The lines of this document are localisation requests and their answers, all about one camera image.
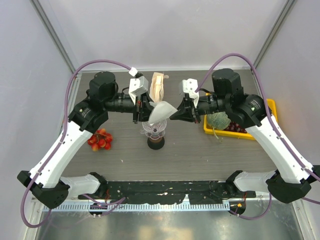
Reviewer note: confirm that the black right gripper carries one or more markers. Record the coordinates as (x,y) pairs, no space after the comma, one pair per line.
(187,112)

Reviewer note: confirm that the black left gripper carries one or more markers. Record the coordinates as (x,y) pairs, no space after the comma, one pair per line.
(145,110)

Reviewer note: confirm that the white paper coffee filter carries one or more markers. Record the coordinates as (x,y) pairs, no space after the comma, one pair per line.
(162,110)

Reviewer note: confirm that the clear plastic coffee dripper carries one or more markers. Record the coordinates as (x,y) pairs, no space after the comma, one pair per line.
(154,131)

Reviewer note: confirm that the black base glass carafe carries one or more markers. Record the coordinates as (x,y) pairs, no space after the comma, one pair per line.
(155,141)

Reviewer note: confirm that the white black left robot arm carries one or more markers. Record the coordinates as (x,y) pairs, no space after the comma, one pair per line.
(45,180)

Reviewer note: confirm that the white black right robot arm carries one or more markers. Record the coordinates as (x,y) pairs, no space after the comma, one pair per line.
(293,176)

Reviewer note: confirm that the stack of paper filters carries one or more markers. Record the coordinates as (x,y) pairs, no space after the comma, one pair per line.
(156,90)

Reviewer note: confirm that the yellow plastic fruit tray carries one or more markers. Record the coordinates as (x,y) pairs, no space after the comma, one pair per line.
(239,135)

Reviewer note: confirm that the green netted melon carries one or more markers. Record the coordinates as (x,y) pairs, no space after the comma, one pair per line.
(218,120)

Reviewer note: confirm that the red grape bunch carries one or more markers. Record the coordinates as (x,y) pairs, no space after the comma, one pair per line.
(234,127)

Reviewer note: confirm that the red cherry bunch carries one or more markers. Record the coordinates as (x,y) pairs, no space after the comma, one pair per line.
(101,139)

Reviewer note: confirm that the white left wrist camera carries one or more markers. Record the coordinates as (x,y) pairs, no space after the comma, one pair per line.
(138,84)

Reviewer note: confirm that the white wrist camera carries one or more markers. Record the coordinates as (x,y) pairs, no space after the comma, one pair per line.
(189,86)
(138,84)

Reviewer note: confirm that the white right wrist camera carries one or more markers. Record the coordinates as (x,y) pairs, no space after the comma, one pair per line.
(189,86)

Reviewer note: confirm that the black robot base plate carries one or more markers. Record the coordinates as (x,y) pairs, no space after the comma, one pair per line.
(169,192)

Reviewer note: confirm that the white slotted cable duct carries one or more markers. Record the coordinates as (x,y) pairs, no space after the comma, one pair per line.
(185,206)

